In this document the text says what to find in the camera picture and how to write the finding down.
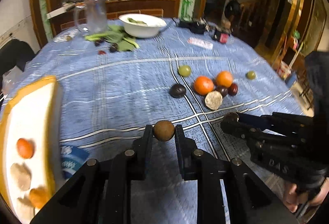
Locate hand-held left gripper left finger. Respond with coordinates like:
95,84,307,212
29,124,155,224

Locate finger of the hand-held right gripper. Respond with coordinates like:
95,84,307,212
220,114,263,149
231,112,313,134

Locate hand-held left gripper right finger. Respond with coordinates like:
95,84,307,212
175,124,300,224

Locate brown round fruit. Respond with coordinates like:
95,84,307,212
153,120,176,142

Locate beige rough chunk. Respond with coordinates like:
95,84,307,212
205,91,223,110
17,196,35,219
10,162,32,192

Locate orange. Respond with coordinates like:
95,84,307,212
194,76,214,95
17,138,35,159
215,71,234,87
28,187,50,209

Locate yellow rimmed white tray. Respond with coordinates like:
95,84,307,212
0,75,65,222

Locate person's right hand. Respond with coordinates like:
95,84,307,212
283,181,329,215

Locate red white box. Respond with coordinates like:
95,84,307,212
279,61,293,79

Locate blue plaid tablecloth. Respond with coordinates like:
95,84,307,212
0,17,305,224

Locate person's dark jacket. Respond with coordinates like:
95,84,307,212
305,51,329,118

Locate small brown medicine bottle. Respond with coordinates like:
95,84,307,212
212,30,230,44

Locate white pink packet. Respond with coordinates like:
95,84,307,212
188,37,214,49

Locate wooden chair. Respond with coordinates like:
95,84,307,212
240,0,270,42

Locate green leaf vegetable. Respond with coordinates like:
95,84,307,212
85,25,140,52

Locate black power strip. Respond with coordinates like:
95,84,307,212
178,19,214,34

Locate white bowl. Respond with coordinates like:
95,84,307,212
119,14,167,39

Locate green vegetable pieces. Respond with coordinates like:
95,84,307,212
128,17,148,26

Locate glass pitcher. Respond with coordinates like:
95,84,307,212
74,0,108,36

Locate wooden glass cabinet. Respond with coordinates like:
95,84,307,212
29,0,214,45

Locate white plastic bag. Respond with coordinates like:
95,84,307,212
2,66,24,93

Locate white flat box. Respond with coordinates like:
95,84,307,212
46,5,78,19

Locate black sofa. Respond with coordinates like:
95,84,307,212
0,39,36,78

